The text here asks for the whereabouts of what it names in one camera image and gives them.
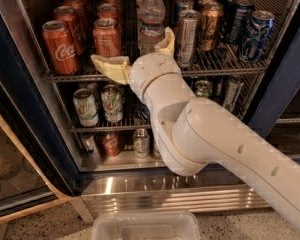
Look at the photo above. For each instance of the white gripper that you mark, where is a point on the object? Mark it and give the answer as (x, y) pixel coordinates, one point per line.
(151, 70)

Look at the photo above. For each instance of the clear plastic water bottle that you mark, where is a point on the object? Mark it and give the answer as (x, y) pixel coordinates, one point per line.
(151, 17)

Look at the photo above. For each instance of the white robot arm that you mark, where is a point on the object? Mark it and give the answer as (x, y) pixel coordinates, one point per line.
(192, 132)

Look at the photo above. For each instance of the green middle shelf can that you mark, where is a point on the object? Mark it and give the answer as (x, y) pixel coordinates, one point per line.
(203, 88)

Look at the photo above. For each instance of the silver middle shelf can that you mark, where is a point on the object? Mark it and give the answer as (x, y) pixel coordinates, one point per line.
(233, 89)

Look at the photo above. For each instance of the stainless steel fridge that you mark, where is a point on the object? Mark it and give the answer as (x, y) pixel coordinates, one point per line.
(126, 183)

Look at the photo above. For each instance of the open glass fridge door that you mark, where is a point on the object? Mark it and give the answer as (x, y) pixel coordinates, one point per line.
(25, 186)

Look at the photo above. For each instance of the front orange soda can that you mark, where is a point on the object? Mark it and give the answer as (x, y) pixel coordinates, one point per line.
(107, 38)

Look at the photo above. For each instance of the white 7up can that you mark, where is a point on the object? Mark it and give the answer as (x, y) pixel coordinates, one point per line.
(85, 107)
(112, 104)

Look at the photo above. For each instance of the front silver energy can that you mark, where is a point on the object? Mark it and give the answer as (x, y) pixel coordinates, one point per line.
(186, 37)

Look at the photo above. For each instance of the left white 7UP can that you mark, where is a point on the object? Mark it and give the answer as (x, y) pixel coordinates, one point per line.
(85, 107)

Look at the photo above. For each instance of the front left Coca-Cola can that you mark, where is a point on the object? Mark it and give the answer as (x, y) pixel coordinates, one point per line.
(61, 47)

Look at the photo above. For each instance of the coca-cola can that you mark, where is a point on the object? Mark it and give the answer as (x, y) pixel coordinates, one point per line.
(61, 47)
(70, 16)
(80, 8)

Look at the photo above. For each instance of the front gold brown can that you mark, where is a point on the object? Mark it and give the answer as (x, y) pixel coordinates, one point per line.
(211, 21)

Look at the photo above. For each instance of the bottom red Coke can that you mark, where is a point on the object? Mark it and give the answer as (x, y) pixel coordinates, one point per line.
(111, 144)

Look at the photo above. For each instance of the bottom silver can left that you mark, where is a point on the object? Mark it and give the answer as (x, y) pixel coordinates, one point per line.
(90, 145)

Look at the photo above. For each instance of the front blue can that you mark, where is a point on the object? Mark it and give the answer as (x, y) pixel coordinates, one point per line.
(253, 41)

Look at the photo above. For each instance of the clear plastic bin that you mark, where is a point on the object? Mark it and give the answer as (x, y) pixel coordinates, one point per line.
(146, 226)

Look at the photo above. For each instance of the middle wire shelf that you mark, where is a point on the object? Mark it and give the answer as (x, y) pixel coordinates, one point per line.
(131, 113)

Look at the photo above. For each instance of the wire shelf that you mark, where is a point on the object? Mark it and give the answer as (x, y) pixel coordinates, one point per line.
(131, 113)
(219, 62)

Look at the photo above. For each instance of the top wire shelf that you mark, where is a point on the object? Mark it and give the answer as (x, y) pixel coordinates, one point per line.
(219, 62)

